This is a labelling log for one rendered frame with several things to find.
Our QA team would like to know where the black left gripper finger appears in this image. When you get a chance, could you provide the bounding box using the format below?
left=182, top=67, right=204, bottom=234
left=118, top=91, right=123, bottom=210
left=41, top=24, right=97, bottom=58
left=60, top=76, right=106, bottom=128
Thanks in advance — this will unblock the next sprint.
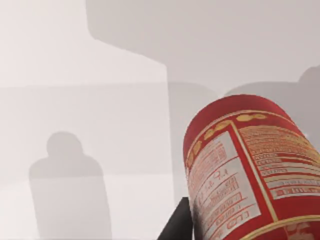
left=156, top=196, right=198, bottom=240

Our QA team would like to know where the red and white can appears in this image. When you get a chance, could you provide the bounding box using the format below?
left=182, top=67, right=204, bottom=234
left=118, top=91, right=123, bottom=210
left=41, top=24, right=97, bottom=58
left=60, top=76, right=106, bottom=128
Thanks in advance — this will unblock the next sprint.
left=182, top=94, right=320, bottom=240

